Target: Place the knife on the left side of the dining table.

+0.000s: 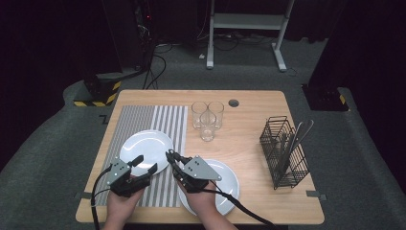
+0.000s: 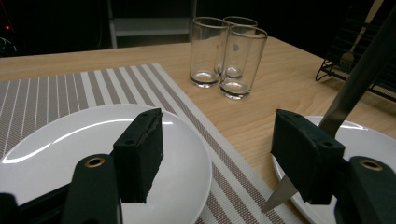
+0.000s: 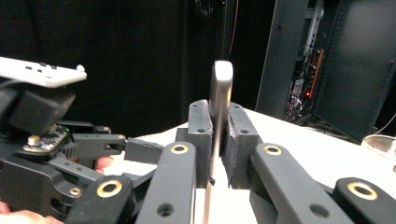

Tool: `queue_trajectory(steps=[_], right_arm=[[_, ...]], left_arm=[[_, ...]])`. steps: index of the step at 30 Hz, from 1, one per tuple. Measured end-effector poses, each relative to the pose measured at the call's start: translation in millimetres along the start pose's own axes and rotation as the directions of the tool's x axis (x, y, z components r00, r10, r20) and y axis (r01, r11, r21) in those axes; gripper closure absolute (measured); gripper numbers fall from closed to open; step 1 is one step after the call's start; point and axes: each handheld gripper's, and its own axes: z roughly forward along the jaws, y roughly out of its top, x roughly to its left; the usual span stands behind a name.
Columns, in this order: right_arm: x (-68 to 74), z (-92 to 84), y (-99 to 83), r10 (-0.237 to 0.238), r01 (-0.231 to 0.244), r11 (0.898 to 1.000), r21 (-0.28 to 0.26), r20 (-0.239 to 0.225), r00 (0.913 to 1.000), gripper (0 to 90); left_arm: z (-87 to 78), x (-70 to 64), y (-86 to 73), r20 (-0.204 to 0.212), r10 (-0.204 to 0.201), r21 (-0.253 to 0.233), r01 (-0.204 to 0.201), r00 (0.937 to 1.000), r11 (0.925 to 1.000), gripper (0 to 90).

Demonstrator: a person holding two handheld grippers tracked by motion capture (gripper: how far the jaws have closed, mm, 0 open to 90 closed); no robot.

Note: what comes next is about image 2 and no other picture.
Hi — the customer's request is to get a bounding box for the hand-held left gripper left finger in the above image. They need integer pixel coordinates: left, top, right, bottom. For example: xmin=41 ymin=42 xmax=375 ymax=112
xmin=61 ymin=107 xmax=164 ymax=224

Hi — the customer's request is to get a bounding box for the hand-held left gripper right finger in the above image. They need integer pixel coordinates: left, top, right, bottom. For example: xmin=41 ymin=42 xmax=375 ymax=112
xmin=270 ymin=108 xmax=396 ymax=224

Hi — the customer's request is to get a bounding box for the white plate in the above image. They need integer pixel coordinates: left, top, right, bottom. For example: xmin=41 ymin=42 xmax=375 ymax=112
xmin=271 ymin=115 xmax=396 ymax=224
xmin=0 ymin=104 xmax=213 ymax=224

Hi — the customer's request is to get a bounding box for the metal knife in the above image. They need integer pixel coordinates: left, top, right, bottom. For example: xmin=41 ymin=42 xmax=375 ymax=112
xmin=261 ymin=6 xmax=396 ymax=214

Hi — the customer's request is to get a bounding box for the metal fork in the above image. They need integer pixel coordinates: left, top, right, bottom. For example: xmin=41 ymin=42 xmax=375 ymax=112
xmin=340 ymin=0 xmax=386 ymax=73

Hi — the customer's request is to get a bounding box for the black wire cutlery rack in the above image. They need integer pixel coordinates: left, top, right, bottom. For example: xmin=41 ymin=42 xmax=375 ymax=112
xmin=315 ymin=0 xmax=396 ymax=103

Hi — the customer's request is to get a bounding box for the grey striped placemat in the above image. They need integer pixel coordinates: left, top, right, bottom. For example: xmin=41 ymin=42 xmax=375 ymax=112
xmin=0 ymin=63 xmax=300 ymax=224

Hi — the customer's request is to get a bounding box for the clear drinking glass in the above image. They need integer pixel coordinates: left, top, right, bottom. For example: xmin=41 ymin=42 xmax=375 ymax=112
xmin=219 ymin=25 xmax=269 ymax=101
xmin=222 ymin=16 xmax=259 ymax=78
xmin=190 ymin=17 xmax=232 ymax=89

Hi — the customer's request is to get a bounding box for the white metal stand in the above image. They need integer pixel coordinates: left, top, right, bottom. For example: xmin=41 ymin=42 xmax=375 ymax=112
xmin=106 ymin=0 xmax=198 ymax=49

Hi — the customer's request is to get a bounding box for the black equipment tower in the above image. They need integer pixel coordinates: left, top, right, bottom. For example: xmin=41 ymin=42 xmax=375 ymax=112
xmin=0 ymin=12 xmax=18 ymax=58

